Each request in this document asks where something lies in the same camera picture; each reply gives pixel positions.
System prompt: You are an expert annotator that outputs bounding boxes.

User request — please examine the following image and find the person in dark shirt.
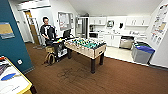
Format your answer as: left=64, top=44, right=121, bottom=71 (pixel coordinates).
left=39, top=16, right=58, bottom=47

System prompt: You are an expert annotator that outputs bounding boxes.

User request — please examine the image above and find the foosball gaming table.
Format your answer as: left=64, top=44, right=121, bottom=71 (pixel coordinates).
left=63, top=37, right=108, bottom=75

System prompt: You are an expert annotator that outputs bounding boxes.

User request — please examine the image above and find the white pillar outlet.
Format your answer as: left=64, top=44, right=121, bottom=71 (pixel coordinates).
left=17, top=59, right=23, bottom=66

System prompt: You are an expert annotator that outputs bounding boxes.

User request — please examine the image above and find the colourful snack box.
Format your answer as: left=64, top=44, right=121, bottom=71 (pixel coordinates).
left=0, top=57, right=6, bottom=63

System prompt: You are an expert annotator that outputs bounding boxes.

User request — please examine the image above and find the black built-in microwave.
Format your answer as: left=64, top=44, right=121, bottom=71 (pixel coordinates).
left=89, top=32, right=100, bottom=39

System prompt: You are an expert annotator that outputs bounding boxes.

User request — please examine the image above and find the yellow green ball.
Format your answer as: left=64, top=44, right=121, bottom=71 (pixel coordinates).
left=57, top=38, right=64, bottom=43

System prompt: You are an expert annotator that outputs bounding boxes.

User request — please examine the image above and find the white sink base cabinet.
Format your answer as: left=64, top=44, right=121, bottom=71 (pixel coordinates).
left=101, top=33, right=122, bottom=49

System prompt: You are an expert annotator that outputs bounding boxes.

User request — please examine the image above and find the grey bin green lid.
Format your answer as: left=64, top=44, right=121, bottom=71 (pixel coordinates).
left=133, top=40, right=153, bottom=48

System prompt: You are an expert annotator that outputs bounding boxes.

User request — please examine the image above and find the black wheeled cart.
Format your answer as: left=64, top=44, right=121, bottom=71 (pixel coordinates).
left=44, top=35, right=74, bottom=63

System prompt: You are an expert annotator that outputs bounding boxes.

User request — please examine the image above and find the yellow framed pillar notice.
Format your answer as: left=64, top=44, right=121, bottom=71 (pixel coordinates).
left=0, top=21, right=16, bottom=41

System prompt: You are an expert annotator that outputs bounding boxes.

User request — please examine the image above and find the white wall cabinet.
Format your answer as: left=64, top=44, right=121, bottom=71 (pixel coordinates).
left=88, top=16, right=108, bottom=26
left=124, top=16, right=151, bottom=28

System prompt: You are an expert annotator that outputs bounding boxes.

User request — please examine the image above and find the large colourful wall poster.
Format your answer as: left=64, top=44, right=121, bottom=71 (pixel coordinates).
left=150, top=2, right=168, bottom=46

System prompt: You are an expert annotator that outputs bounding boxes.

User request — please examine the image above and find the grey bin blue lid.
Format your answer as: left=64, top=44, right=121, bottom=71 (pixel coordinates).
left=131, top=44, right=156, bottom=65

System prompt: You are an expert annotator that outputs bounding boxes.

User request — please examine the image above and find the orange wooden door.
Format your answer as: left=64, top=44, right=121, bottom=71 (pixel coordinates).
left=23, top=9, right=42, bottom=47

